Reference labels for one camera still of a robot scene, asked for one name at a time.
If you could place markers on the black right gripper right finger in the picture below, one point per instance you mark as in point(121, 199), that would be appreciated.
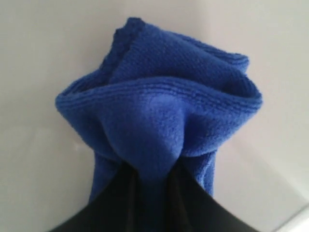
point(191, 209)

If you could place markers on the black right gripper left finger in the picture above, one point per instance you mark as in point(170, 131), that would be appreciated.
point(113, 210)

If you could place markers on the blue cloth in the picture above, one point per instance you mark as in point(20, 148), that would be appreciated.
point(159, 96)

